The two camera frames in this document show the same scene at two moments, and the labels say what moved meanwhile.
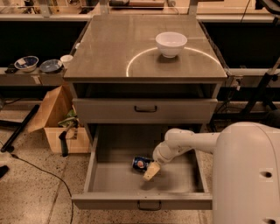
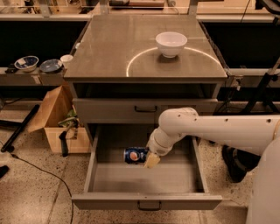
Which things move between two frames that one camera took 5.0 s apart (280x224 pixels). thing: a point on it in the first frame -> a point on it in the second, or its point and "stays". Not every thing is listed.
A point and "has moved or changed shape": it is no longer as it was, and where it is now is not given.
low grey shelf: x=36 y=78 stays
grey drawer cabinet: x=143 y=69 stays
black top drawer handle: x=145 y=111 stays
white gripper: x=159 y=157 -> x=157 y=149
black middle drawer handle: x=150 y=209 stays
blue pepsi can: x=141 y=163 has moved or changed shape
